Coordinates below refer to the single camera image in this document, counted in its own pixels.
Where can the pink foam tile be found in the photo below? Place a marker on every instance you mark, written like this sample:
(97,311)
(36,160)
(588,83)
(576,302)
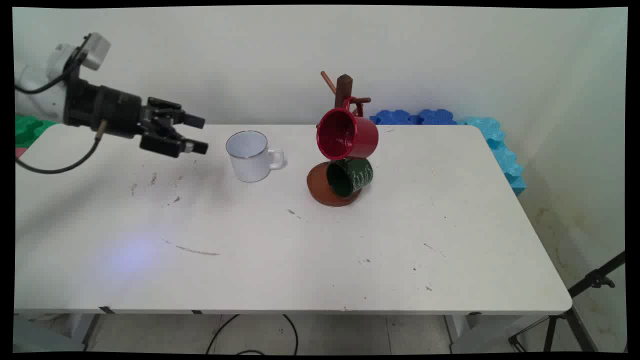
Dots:
(20,152)

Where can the white enamel mug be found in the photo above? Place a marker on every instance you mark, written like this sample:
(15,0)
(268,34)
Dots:
(250,162)

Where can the black tripod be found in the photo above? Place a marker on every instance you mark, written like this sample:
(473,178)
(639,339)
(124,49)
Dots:
(592,280)

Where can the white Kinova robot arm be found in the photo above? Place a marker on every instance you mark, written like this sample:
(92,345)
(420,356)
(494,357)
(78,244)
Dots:
(35,97)

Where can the brown wooden mug tree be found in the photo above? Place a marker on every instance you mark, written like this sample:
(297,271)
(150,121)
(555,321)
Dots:
(320,190)

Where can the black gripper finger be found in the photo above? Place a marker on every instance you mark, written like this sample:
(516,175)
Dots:
(190,120)
(165,145)

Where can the dark green mug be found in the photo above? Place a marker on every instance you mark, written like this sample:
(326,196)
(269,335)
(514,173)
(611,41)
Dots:
(361,175)

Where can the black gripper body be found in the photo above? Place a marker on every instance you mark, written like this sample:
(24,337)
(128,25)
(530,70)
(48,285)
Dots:
(115,112)

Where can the light blue foam tile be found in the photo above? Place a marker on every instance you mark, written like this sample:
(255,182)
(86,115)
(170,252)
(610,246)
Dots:
(505,157)

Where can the green foam tile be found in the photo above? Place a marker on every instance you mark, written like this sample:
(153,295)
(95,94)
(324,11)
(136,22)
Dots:
(27,130)

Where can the white ribbed camera mount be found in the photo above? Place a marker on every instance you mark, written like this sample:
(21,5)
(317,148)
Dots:
(60,57)

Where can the red mug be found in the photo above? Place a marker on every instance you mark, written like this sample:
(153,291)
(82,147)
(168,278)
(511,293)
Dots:
(357,137)

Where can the dark blue foam tile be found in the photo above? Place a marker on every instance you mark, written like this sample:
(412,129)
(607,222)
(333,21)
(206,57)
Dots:
(395,118)
(437,117)

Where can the white table leg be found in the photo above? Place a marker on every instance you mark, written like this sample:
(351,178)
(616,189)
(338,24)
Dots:
(87,330)
(457,332)

